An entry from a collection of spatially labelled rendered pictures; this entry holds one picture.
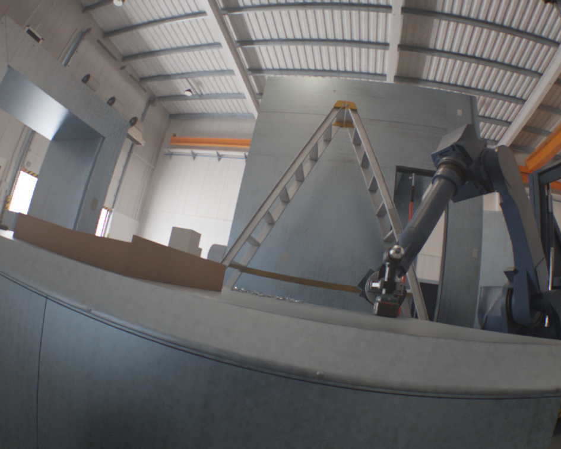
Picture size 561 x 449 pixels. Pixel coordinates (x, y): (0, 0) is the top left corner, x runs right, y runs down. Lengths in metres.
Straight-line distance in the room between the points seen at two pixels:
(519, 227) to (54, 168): 2.97
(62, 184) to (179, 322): 2.00
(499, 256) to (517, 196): 5.39
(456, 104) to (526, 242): 2.37
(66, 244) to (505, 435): 0.75
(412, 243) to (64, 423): 1.41
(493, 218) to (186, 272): 7.17
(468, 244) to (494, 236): 4.06
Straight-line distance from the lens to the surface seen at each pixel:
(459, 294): 3.26
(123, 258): 0.49
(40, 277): 0.54
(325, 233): 3.15
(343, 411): 0.42
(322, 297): 3.08
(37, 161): 10.97
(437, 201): 1.66
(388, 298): 1.03
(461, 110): 3.97
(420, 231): 1.54
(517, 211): 1.93
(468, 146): 1.89
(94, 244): 0.54
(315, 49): 10.74
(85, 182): 2.10
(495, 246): 7.34
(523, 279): 2.06
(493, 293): 2.31
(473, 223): 3.42
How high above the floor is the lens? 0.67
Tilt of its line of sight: 12 degrees up
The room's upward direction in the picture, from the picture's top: 11 degrees clockwise
